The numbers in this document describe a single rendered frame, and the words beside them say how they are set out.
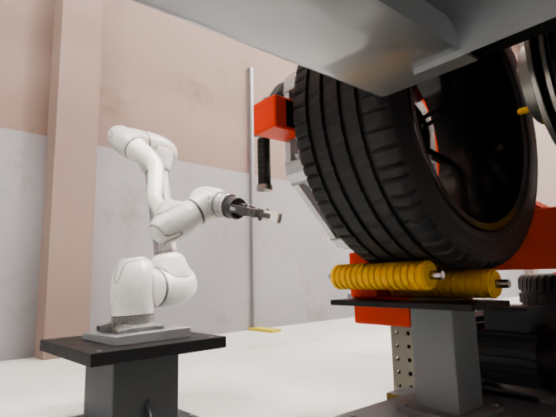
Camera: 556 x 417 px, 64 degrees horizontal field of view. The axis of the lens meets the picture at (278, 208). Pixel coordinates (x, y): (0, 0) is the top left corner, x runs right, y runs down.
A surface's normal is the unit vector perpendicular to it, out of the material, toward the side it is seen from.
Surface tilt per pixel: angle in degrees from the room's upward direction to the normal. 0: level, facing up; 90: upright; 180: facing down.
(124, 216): 90
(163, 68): 90
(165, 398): 90
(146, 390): 90
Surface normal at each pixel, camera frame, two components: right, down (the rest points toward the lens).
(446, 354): -0.77, -0.08
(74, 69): 0.69, -0.13
